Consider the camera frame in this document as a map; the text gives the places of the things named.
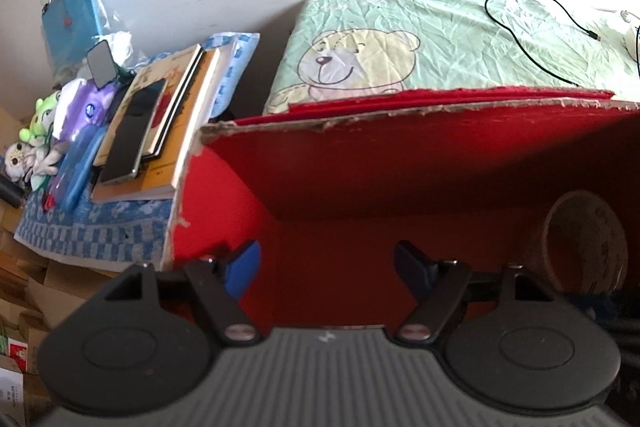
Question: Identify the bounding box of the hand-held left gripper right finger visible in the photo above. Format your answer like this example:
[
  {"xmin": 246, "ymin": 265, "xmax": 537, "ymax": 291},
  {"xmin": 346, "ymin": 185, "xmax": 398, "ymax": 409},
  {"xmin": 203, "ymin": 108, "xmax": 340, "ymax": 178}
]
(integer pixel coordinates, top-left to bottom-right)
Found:
[{"xmin": 394, "ymin": 241, "xmax": 557, "ymax": 349}]

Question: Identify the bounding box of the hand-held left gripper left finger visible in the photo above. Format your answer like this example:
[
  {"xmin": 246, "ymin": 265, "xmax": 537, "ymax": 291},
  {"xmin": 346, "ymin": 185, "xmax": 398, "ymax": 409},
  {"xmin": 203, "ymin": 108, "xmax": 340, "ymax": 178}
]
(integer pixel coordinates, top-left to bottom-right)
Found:
[{"xmin": 102, "ymin": 239, "xmax": 263, "ymax": 349}]

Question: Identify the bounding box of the red cardboard box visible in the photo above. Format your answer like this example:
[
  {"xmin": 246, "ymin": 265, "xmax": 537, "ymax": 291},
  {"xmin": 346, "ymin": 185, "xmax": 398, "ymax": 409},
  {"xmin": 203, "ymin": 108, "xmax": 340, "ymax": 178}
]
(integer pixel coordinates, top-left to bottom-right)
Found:
[{"xmin": 162, "ymin": 89, "xmax": 640, "ymax": 343}]

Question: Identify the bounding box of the stack of books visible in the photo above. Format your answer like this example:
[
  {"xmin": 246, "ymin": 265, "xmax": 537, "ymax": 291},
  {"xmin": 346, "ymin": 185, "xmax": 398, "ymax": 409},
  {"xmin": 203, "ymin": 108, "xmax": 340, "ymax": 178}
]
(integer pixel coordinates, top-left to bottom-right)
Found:
[{"xmin": 91, "ymin": 48, "xmax": 237, "ymax": 202}]

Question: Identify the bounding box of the blue checkered cloth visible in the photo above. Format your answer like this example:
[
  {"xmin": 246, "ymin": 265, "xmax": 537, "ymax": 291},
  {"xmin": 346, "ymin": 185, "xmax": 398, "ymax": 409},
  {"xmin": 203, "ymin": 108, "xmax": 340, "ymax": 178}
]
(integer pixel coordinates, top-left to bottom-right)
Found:
[{"xmin": 14, "ymin": 32, "xmax": 261, "ymax": 279}]

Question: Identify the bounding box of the black smartphone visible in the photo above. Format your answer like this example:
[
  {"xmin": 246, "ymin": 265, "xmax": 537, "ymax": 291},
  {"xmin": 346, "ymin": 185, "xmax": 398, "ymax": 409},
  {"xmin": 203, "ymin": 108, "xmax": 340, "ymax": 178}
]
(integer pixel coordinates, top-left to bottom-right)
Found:
[{"xmin": 99, "ymin": 79, "xmax": 169, "ymax": 184}]

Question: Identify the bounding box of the woven paper cup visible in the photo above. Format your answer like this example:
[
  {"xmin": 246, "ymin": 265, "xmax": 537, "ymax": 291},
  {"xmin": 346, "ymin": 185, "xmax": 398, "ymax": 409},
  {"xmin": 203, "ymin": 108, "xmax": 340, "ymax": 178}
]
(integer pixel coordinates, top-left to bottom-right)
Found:
[{"xmin": 542, "ymin": 190, "xmax": 630, "ymax": 295}]

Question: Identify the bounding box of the blue pencil case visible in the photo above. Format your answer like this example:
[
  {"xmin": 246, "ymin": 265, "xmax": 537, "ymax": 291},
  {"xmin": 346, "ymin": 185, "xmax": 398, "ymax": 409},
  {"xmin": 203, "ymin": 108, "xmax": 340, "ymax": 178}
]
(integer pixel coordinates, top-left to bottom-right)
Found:
[{"xmin": 51, "ymin": 127, "xmax": 109, "ymax": 214}]

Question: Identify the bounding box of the yellow book with red drawing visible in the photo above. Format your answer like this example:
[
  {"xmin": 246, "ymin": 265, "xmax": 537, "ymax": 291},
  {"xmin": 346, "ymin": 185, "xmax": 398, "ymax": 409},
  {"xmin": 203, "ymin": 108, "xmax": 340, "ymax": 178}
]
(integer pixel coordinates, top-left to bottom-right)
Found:
[{"xmin": 102, "ymin": 46, "xmax": 205, "ymax": 168}]

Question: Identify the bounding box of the purple tissue pack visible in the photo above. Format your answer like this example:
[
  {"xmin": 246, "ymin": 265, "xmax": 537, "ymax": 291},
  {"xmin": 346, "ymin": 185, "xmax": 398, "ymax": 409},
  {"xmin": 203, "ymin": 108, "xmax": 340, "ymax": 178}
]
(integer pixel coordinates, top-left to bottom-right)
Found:
[{"xmin": 52, "ymin": 79, "xmax": 119, "ymax": 141}]

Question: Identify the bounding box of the green bear print pillow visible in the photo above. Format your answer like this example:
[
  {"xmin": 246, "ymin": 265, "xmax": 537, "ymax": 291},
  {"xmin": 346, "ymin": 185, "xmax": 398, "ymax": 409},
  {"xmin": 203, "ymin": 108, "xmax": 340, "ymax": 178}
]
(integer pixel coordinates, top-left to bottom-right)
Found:
[{"xmin": 262, "ymin": 0, "xmax": 640, "ymax": 116}]

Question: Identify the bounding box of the white plush toy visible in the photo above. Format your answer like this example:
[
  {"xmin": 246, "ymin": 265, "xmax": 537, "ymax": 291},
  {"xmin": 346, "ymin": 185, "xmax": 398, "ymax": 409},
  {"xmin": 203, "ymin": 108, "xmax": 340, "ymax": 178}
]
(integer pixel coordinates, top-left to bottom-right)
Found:
[{"xmin": 2, "ymin": 139, "xmax": 69, "ymax": 188}]

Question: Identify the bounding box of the small black framed mirror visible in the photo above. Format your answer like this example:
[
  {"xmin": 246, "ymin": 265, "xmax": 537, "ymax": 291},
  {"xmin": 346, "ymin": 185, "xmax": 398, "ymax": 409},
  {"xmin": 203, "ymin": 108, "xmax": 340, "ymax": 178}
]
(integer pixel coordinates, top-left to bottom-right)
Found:
[{"xmin": 86, "ymin": 39, "xmax": 119, "ymax": 88}]

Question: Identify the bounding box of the green plush toy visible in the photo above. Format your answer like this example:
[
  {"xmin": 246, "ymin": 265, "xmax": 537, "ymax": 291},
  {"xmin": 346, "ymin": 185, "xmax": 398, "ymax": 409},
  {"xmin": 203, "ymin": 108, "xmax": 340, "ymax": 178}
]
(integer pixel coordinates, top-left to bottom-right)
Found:
[{"xmin": 19, "ymin": 91, "xmax": 64, "ymax": 146}]

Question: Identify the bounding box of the blue packet in plastic bag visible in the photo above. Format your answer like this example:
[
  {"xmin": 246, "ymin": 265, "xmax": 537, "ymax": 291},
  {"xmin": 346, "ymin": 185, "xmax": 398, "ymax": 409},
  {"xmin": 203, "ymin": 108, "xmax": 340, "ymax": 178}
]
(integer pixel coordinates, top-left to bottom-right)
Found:
[{"xmin": 41, "ymin": 0, "xmax": 123, "ymax": 82}]

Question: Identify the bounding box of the black cylindrical handle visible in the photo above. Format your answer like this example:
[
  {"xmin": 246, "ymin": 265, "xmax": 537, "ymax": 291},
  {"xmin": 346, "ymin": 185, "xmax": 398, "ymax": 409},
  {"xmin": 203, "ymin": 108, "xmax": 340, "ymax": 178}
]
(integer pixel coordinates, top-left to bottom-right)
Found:
[{"xmin": 0, "ymin": 177, "xmax": 26, "ymax": 208}]

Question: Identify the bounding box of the black charger cable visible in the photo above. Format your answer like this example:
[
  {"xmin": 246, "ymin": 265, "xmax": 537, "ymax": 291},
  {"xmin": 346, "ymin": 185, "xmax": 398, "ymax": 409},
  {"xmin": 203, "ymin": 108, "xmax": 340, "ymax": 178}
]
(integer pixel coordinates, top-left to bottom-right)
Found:
[{"xmin": 484, "ymin": 0, "xmax": 602, "ymax": 88}]

